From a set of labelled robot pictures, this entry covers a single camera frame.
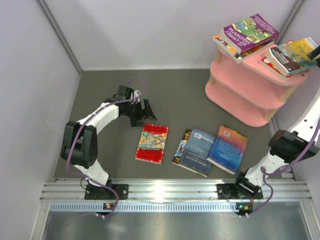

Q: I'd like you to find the yellow illustrated paperback book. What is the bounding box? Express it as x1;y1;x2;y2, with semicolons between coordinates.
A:
265;37;318;77

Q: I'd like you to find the red starred book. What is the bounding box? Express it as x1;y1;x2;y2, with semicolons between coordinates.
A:
135;123;169;164

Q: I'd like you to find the red 13-storey treehouse book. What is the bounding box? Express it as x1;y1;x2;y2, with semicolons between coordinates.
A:
258;57;294;82

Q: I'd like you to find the black yellow book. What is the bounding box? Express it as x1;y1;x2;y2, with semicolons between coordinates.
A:
172;129;192;165

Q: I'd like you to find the purple 117-storey treehouse book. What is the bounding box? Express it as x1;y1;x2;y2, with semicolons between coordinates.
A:
219;13;279;54

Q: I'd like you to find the dark brown paperback book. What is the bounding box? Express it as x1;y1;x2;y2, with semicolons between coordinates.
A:
232;45;269;64

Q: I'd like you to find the blue orange paperback book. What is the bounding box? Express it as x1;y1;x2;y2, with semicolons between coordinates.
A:
206;125;249;175

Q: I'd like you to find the Roald Dahl Charlie book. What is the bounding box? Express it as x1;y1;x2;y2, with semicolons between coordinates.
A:
212;34;238;57

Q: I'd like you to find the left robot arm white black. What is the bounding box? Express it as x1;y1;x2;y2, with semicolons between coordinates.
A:
60;86;156;200

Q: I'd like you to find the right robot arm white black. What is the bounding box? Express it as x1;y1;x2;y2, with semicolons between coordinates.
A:
234;96;320;198

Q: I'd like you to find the pink three-tier shelf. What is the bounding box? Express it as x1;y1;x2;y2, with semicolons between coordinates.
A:
205;46;310;128

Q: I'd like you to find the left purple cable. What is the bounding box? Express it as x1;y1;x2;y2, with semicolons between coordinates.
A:
65;78;148;218

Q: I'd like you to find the perforated cable duct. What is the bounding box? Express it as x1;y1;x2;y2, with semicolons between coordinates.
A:
50;202;253;213

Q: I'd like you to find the aluminium mounting rail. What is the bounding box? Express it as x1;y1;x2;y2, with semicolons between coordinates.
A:
40;178;312;203

